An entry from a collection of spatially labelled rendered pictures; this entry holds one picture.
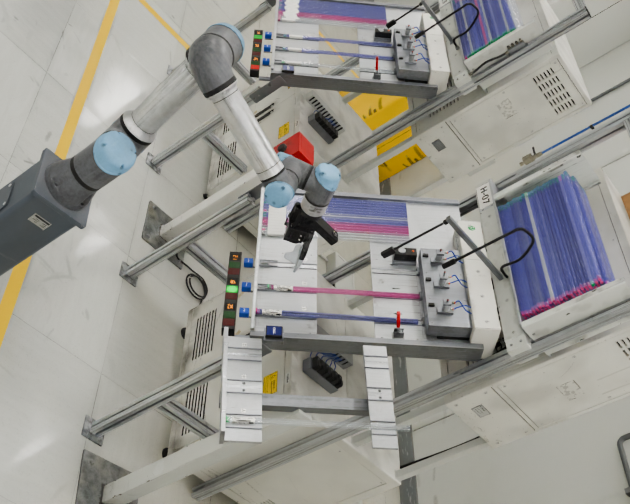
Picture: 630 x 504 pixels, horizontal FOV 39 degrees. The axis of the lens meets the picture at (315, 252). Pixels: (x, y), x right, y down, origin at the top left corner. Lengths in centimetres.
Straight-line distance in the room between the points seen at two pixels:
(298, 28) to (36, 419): 213
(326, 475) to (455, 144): 161
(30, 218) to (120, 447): 94
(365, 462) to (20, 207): 147
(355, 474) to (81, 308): 115
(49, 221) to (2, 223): 13
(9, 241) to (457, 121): 206
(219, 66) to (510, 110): 192
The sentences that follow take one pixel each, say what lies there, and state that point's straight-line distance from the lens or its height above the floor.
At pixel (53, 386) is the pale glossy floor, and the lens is 305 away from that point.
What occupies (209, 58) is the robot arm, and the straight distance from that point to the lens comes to 230.
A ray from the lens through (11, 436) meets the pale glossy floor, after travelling 287.
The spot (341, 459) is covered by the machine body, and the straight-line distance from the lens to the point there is 318.
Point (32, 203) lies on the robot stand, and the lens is 257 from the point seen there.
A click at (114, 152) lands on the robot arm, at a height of 77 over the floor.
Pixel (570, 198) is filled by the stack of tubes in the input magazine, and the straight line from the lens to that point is 291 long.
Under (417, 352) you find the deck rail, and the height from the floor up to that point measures 108.
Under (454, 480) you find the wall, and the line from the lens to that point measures 453.
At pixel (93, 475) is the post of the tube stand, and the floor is 1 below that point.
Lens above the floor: 210
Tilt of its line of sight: 25 degrees down
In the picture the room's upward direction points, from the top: 61 degrees clockwise
